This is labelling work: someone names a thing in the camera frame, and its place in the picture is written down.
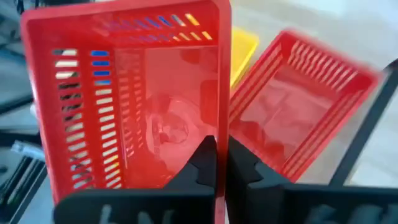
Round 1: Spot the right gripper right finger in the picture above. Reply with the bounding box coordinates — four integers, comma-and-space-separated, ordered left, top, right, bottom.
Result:
226, 136, 398, 224

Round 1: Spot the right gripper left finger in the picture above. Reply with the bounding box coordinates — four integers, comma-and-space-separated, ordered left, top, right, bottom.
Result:
53, 135, 218, 224

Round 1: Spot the red plastic basket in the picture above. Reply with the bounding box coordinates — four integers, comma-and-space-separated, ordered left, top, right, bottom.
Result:
228, 28, 382, 184
20, 0, 233, 224

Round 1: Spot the yellow plastic basket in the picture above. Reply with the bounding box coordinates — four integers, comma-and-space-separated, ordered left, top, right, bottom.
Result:
229, 26, 259, 90

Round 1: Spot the black aluminium table frame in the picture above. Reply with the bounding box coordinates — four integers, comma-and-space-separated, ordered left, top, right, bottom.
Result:
0, 90, 49, 224

